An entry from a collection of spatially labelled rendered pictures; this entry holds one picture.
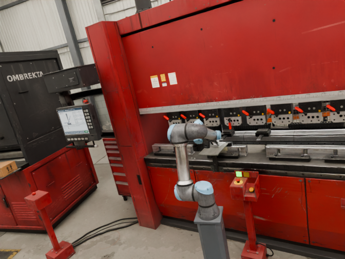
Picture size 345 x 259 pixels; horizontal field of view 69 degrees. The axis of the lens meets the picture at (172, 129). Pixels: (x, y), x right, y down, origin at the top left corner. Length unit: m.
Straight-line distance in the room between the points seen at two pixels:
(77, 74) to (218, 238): 1.80
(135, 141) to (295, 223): 1.67
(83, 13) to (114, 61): 5.42
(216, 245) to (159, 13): 1.91
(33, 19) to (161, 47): 6.88
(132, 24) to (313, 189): 2.12
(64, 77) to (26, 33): 6.68
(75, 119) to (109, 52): 0.73
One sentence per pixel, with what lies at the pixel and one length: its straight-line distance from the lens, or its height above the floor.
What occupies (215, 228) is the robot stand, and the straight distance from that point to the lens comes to 1.81.
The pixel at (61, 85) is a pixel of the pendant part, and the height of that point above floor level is 1.81.
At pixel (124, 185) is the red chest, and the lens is 3.67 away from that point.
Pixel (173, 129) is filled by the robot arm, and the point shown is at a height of 1.39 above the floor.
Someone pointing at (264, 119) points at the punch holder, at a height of 1.22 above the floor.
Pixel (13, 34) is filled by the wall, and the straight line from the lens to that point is 9.64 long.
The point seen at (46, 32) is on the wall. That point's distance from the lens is 8.73.
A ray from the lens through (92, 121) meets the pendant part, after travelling 2.46.
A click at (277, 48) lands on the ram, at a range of 2.07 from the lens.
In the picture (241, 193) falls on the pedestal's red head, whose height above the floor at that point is 0.72.
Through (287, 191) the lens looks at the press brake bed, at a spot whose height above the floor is 0.63.
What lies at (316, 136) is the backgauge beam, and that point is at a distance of 2.48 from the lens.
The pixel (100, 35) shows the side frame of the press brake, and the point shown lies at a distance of 2.63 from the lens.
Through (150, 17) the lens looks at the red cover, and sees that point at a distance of 2.48.
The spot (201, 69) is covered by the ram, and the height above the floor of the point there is 1.70.
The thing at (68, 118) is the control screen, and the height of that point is 1.48.
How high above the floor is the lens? 1.83
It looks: 15 degrees down
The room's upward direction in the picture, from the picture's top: 12 degrees counter-clockwise
